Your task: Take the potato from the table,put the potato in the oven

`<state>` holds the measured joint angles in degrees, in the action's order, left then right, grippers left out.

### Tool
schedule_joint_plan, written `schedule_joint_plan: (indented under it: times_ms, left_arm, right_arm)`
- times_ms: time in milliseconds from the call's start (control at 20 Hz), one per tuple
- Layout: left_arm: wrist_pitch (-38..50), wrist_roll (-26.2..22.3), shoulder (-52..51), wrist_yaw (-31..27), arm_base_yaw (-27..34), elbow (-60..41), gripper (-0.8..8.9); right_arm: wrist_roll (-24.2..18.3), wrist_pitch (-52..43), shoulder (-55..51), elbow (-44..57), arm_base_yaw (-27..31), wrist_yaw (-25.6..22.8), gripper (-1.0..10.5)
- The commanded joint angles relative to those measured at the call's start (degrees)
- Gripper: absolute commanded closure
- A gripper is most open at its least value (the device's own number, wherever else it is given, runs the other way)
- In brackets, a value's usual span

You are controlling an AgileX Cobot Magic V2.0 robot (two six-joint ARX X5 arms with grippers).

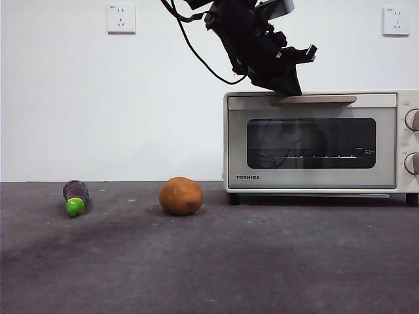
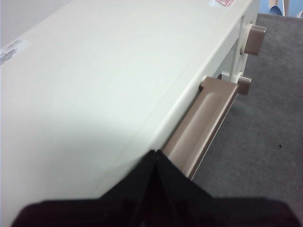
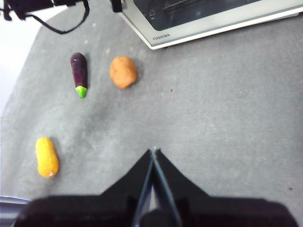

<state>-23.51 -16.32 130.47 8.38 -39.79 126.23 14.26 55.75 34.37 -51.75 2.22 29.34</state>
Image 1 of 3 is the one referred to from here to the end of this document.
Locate cream oven timer knob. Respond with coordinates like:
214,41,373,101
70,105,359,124
403,152,419,174

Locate metal wire oven rack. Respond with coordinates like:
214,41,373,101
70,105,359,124
258,154,357,160

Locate cream Toshiba toaster oven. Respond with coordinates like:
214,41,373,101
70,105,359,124
223,90,419,207

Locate purple toy eggplant green stem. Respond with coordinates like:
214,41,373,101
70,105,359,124
62,179,90,219

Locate brown potato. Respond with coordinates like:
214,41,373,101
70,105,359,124
158,176,204,217

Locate white wall socket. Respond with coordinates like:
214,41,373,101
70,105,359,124
106,4,137,35
382,7,410,37

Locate oven door with glass window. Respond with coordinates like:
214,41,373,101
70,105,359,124
227,93,397,190

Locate cream oven temperature knob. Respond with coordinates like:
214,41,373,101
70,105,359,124
404,109,419,131

